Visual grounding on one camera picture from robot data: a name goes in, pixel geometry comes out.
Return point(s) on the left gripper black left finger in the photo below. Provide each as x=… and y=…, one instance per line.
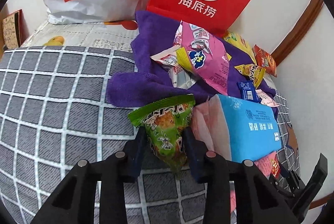
x=73, y=200

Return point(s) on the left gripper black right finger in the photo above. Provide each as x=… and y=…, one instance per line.
x=257, y=201

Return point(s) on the pale pink snack packet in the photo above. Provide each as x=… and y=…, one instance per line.
x=266, y=99

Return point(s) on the blue snack packet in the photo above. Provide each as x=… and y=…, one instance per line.
x=248, y=91

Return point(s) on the green snack packet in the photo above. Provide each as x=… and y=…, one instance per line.
x=164, y=121

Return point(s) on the yellow snack packet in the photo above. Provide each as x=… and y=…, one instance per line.
x=254, y=72

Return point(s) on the white red snack packet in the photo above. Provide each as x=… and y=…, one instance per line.
x=180, y=78

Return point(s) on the large pink snack bag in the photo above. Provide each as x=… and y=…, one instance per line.
x=203, y=55

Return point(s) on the blue tissue pack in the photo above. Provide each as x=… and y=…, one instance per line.
x=236, y=129

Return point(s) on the grey checkered tablecloth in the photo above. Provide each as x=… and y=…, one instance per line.
x=54, y=112

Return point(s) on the purple towel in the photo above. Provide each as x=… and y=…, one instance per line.
x=151, y=82

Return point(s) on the red chips bag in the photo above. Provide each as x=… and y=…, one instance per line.
x=265, y=60

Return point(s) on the yellow chips bag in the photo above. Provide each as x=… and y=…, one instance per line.
x=240, y=43

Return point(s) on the newspaper sheet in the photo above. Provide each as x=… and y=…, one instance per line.
x=110, y=35

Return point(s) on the framed picture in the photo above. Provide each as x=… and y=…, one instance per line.
x=12, y=30

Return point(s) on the brown wooden door frame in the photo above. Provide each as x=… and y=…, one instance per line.
x=299, y=30

